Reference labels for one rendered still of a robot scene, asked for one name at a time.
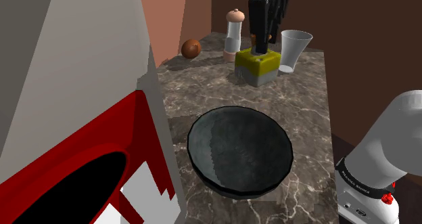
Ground clear pepper mill, pink caps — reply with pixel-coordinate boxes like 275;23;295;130
222;8;245;63

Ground brown egg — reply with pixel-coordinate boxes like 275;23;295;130
181;39;202;60

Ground yellow and grey block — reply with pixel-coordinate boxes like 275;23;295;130
234;48;282;88

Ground small orange object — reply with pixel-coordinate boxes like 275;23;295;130
250;33;273;47

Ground black bowl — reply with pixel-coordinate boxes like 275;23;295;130
187;105;295;200

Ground red and white appliance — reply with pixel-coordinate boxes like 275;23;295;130
0;0;189;224

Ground white flared cup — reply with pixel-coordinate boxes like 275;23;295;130
277;29;314;74

